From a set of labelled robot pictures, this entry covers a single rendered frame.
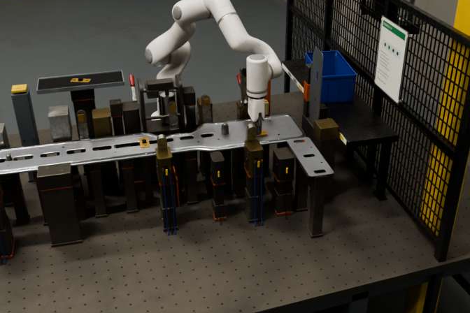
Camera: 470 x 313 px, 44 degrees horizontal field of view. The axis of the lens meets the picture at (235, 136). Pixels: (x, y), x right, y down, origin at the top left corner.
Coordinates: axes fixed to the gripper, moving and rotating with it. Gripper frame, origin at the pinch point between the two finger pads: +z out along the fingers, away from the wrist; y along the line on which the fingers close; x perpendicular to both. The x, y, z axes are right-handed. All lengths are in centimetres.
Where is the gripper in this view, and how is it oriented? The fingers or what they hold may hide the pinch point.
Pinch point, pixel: (257, 128)
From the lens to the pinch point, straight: 244.8
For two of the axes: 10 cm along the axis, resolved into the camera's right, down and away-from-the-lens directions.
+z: 0.1, 8.7, 4.9
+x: 9.7, -1.2, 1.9
